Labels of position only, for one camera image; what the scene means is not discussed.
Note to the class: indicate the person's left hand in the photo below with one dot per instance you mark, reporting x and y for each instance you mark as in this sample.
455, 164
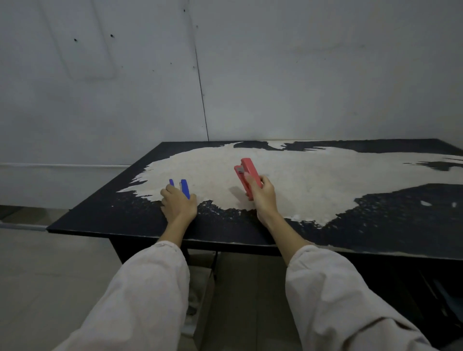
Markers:
178, 209

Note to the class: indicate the person's right hand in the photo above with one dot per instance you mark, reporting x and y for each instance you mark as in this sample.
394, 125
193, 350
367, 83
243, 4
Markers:
265, 200

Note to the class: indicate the person's right thumb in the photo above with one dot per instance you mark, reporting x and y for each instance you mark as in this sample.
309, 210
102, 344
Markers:
251, 180

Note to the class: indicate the person's left thumb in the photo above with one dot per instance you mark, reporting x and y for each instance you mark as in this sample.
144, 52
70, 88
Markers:
192, 199

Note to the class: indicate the red stapler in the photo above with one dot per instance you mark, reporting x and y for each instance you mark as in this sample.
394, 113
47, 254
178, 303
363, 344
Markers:
248, 167

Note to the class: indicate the blue stapler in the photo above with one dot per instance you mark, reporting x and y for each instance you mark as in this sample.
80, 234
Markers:
185, 188

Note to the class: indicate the person's right forearm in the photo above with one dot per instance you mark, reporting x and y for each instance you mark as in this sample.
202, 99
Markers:
336, 300

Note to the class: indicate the person's left forearm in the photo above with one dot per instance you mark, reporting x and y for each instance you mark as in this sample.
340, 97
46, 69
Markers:
144, 296

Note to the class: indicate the black table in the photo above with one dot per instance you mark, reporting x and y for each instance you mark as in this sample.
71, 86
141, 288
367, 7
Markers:
144, 248

